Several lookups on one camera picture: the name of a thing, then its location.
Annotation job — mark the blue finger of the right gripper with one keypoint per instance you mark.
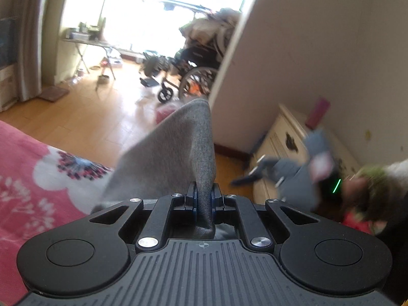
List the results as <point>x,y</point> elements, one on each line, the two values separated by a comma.
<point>265,168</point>

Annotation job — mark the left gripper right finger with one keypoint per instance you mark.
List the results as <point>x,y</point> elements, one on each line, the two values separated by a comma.
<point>238,223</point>

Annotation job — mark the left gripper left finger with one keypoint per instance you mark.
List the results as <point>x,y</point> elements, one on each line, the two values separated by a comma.
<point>167,214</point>

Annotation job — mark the grey sweatpants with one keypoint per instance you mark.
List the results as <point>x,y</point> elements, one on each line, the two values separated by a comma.
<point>178,152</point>

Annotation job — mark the person green sleeve forearm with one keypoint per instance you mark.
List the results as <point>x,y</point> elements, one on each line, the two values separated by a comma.
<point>394,178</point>

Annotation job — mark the folding table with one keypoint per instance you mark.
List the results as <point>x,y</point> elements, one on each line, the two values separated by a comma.
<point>92,52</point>

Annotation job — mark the person right hand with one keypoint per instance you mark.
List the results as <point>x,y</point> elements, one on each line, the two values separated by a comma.
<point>359,195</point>

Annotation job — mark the pink box on cabinet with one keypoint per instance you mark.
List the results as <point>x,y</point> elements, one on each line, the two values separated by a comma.
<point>318,112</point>

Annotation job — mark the pink bag on floor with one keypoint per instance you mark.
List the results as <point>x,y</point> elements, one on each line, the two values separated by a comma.
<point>163,112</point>

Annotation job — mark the wheelchair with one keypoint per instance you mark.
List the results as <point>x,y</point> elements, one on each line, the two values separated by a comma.
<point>191,72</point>

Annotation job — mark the pink floral blanket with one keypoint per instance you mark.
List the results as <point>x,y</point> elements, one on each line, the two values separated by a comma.
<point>42,187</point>

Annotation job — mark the metal pet bowl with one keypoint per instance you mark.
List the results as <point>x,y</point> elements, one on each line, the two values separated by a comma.
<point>103,79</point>

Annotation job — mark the laundry pile on wheelchair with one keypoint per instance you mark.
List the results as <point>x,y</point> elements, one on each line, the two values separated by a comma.
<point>203,30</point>

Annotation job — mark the brown floor mat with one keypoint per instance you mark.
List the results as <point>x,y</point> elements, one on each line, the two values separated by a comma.
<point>53,93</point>

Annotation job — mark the white water dispenser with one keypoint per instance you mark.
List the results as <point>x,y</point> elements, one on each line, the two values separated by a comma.
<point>8,87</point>

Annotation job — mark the olive cabinet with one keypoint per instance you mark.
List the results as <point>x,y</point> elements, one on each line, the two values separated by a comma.
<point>50,39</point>

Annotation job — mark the blue water bottle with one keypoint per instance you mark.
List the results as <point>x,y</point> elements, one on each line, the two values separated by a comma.
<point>8,41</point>

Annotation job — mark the beige curtain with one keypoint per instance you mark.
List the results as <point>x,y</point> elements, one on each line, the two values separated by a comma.
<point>30,16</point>

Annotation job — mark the cream cabinet with handle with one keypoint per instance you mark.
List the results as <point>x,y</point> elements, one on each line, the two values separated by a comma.
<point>285,139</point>

